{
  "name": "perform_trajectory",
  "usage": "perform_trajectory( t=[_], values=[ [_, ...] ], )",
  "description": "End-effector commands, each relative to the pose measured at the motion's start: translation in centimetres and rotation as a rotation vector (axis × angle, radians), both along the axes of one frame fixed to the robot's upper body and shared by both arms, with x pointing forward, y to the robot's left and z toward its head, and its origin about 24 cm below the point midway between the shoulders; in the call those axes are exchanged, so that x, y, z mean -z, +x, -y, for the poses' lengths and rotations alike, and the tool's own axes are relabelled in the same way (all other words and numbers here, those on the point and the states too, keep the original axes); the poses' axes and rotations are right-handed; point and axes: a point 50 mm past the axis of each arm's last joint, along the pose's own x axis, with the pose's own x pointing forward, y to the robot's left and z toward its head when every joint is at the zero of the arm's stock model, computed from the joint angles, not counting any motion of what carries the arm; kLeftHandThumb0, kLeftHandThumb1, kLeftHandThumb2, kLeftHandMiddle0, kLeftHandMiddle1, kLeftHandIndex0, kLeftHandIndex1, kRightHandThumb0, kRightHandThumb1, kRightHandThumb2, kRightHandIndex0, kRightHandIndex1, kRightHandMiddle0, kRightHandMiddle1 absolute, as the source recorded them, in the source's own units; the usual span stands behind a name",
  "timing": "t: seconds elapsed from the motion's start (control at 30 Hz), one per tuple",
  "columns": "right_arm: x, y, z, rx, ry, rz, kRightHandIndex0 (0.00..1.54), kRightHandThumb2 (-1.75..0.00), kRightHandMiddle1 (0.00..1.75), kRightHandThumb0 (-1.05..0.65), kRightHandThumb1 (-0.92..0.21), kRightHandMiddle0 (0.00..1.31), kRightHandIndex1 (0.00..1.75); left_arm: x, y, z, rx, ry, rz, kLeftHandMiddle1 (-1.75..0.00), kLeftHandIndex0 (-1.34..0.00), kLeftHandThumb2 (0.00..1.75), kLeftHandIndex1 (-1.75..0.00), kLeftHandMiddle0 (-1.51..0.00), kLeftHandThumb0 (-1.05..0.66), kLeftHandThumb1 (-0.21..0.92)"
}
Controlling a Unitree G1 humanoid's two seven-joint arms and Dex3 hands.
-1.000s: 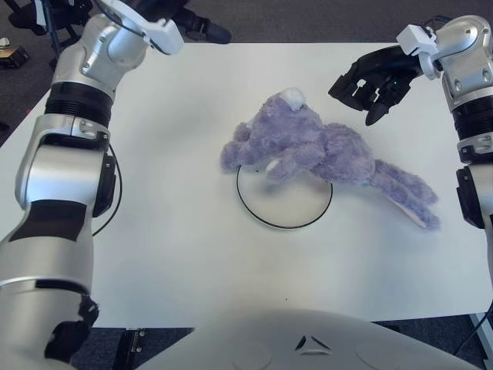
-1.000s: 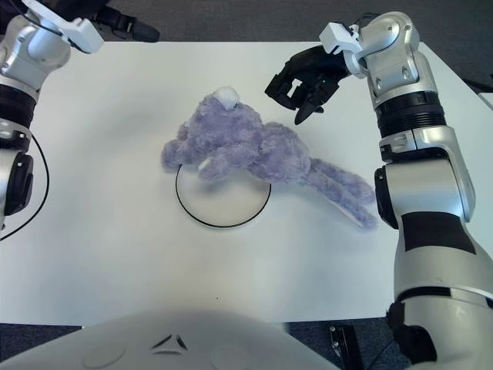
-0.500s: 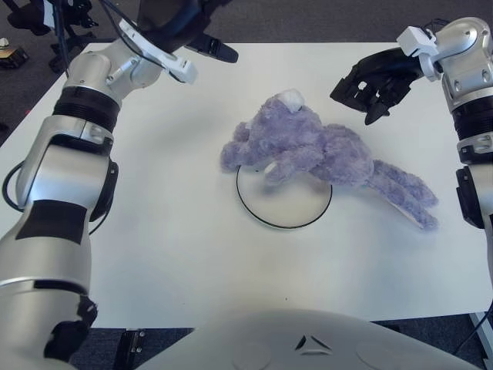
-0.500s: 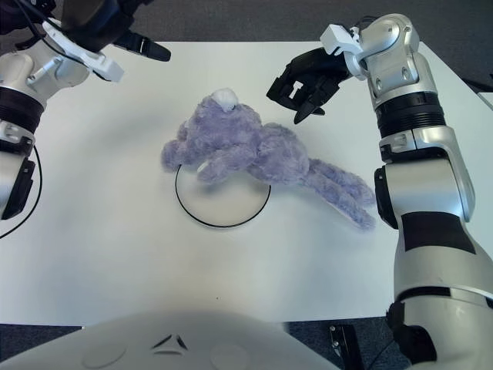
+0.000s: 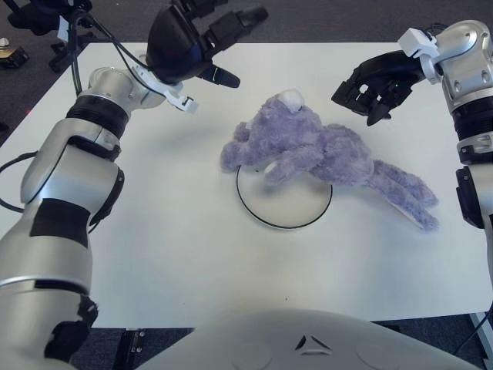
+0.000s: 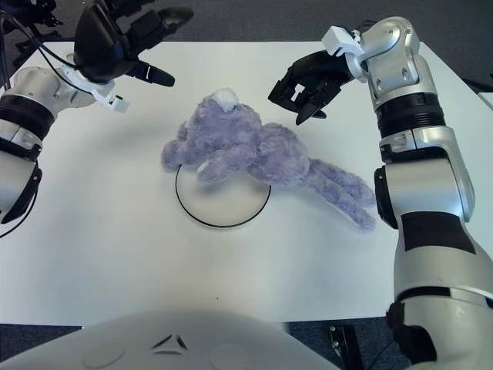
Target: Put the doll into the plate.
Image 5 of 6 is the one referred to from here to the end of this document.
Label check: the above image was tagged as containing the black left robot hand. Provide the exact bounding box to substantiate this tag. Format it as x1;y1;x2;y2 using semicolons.
145;0;270;89

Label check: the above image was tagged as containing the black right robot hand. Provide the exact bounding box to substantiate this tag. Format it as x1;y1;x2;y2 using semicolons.
330;49;424;127

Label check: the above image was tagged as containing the purple plush bunny doll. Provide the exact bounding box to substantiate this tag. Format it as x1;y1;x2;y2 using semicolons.
219;88;441;232

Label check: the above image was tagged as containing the white plate black rim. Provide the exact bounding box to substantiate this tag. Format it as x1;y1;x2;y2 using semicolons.
234;163;334;231

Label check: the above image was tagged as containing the black office chair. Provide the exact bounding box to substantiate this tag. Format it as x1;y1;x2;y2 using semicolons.
7;0;97;74

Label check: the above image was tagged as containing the brown cardboard box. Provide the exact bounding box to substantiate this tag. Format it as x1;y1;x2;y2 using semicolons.
0;46;30;70

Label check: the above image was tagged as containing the white table leg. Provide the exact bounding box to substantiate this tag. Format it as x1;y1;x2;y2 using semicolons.
468;311;493;348

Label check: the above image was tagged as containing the grey robot torso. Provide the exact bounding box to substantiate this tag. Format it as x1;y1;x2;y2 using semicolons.
134;308;475;370

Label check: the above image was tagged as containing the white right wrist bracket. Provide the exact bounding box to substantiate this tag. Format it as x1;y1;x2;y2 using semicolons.
397;26;444;84

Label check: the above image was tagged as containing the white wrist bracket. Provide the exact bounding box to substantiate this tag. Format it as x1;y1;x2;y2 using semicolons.
132;63;200;116
397;26;444;84

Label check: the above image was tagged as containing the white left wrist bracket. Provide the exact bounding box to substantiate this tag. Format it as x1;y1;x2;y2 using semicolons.
132;63;200;116

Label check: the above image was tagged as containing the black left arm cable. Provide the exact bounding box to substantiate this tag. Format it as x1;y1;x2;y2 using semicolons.
0;0;155;211

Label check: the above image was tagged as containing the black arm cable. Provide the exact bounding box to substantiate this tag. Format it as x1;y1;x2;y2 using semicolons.
0;0;155;211
421;22;450;38

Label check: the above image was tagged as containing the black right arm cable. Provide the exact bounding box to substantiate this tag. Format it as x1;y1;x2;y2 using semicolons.
421;22;450;38

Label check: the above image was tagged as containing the black table bracket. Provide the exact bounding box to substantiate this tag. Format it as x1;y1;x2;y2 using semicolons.
115;328;146;370

